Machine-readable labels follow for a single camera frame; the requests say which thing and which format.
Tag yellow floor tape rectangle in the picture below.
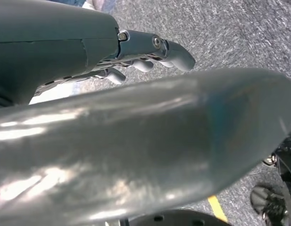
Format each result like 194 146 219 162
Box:
207 195 228 223

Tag black robot foot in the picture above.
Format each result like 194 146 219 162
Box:
250 185 289 226

